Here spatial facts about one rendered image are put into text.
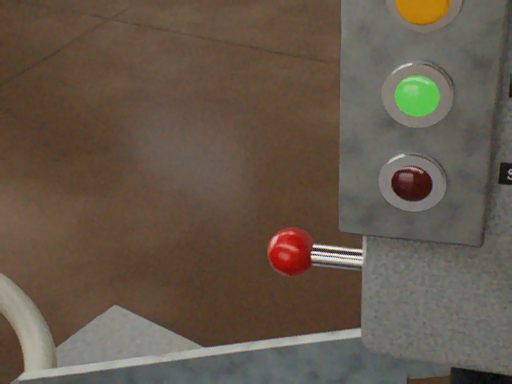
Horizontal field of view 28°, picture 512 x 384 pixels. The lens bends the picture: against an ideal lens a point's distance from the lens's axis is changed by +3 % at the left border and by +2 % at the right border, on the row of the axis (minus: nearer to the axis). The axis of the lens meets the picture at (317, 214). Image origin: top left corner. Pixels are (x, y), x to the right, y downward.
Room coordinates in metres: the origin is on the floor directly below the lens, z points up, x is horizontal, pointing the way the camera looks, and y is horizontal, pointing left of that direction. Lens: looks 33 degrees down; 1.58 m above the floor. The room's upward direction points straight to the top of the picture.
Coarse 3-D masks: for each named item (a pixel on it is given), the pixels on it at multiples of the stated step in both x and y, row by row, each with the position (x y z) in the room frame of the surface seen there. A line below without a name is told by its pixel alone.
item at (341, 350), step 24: (312, 336) 0.66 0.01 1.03; (336, 336) 0.65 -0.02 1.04; (360, 336) 0.64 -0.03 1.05; (120, 360) 0.69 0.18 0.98; (144, 360) 0.69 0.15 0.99; (168, 360) 0.68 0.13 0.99; (192, 360) 0.67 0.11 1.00; (216, 360) 0.67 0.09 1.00; (240, 360) 0.66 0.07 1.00; (264, 360) 0.66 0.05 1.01; (288, 360) 0.66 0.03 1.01; (312, 360) 0.65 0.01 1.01; (336, 360) 0.65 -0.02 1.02; (360, 360) 0.64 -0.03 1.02; (384, 360) 0.64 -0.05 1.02
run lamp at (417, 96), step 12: (408, 84) 0.46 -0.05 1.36; (420, 84) 0.45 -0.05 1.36; (432, 84) 0.46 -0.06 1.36; (396, 96) 0.46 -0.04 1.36; (408, 96) 0.45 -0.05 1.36; (420, 96) 0.45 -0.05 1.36; (432, 96) 0.45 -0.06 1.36; (408, 108) 0.46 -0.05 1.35; (420, 108) 0.45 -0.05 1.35; (432, 108) 0.45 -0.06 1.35
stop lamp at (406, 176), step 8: (408, 168) 0.46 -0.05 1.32; (416, 168) 0.46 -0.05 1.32; (392, 176) 0.46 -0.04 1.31; (400, 176) 0.46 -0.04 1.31; (408, 176) 0.45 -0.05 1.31; (416, 176) 0.45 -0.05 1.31; (424, 176) 0.45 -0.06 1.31; (392, 184) 0.46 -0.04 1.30; (400, 184) 0.46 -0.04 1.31; (408, 184) 0.45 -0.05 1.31; (416, 184) 0.45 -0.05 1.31; (424, 184) 0.45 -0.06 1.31; (432, 184) 0.46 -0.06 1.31; (400, 192) 0.46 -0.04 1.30; (408, 192) 0.45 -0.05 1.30; (416, 192) 0.45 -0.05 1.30; (424, 192) 0.45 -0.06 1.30; (408, 200) 0.46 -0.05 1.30; (416, 200) 0.46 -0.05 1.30
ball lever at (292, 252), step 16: (272, 240) 0.53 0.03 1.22; (288, 240) 0.53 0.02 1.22; (304, 240) 0.53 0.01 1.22; (272, 256) 0.52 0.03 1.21; (288, 256) 0.52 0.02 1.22; (304, 256) 0.52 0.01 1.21; (320, 256) 0.52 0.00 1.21; (336, 256) 0.52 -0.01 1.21; (352, 256) 0.52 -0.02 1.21; (288, 272) 0.52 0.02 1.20; (304, 272) 0.52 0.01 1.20
